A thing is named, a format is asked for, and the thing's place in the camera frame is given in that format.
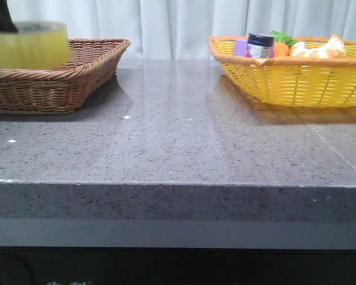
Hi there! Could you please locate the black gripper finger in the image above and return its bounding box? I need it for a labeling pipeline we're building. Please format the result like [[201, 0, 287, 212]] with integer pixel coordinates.
[[0, 0, 18, 33]]

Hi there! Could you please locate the yellow tape roll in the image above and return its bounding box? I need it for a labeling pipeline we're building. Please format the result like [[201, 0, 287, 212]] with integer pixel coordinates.
[[0, 21, 72, 70]]

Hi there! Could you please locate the brown wicker basket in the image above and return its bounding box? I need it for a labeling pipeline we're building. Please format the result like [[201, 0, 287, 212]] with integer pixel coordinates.
[[0, 38, 131, 115]]

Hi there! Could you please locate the white curtain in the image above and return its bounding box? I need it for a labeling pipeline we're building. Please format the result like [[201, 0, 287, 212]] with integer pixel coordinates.
[[8, 0, 356, 60]]

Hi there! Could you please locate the purple box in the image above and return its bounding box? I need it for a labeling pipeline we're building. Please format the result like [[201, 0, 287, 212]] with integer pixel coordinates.
[[234, 39, 247, 57]]

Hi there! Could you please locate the dark-lidded small jar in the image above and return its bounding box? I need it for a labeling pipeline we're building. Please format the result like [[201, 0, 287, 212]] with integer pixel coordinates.
[[246, 33, 275, 58]]

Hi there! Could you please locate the orange toy carrot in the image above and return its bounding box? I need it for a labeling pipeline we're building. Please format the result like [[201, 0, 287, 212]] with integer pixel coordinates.
[[269, 30, 298, 58]]

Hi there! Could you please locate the toy bread croissant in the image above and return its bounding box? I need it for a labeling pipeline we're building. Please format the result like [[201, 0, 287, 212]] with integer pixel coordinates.
[[289, 34, 347, 59]]

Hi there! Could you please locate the yellow woven basket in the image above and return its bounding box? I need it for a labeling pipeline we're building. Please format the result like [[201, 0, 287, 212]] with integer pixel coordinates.
[[207, 36, 356, 107]]

